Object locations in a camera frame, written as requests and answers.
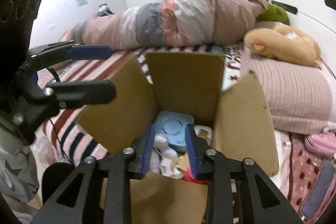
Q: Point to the brown cardboard box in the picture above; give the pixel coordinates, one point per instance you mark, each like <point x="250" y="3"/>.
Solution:
<point x="183" y="82"/>

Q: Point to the white wall socket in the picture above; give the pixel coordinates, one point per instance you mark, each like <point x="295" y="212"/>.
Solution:
<point x="51" y="27"/>

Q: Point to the rolled pink grey duvet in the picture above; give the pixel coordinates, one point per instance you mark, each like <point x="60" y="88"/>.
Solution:
<point x="183" y="19"/>

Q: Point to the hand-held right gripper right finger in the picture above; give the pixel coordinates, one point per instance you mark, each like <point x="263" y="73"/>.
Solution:
<point x="191" y="153"/>

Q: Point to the pink soft object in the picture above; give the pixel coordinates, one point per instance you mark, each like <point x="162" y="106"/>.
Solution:
<point x="320" y="142"/>

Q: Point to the phone in blue case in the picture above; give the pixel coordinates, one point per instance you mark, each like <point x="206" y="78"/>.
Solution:
<point x="317" y="187"/>

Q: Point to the pink ribbed pillow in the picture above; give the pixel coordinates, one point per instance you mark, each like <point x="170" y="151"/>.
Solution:
<point x="294" y="92"/>

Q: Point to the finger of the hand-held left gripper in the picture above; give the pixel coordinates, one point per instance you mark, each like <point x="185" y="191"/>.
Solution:
<point x="89" y="92"/>
<point x="89" y="53"/>

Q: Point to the green plush toy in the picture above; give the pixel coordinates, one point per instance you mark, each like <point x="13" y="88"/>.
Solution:
<point x="274" y="14"/>

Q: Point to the pink bottle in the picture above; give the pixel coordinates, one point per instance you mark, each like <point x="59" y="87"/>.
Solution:
<point x="187" y="176"/>

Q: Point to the blue square device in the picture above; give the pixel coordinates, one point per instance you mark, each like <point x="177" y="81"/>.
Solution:
<point x="173" y="129"/>

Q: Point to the grey star print clothing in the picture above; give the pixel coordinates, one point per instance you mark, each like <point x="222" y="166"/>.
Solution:
<point x="15" y="174"/>

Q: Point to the pink dotted blanket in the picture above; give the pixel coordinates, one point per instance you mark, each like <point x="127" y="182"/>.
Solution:
<point x="296" y="176"/>

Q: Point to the dark bundle by wall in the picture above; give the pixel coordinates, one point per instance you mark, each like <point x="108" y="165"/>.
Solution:
<point x="104" y="9"/>

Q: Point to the tan plush toy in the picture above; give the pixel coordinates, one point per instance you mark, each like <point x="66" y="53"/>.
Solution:
<point x="286" y="43"/>

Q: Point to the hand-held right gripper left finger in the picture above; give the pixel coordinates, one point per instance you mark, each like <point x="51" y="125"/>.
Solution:
<point x="147" y="153"/>

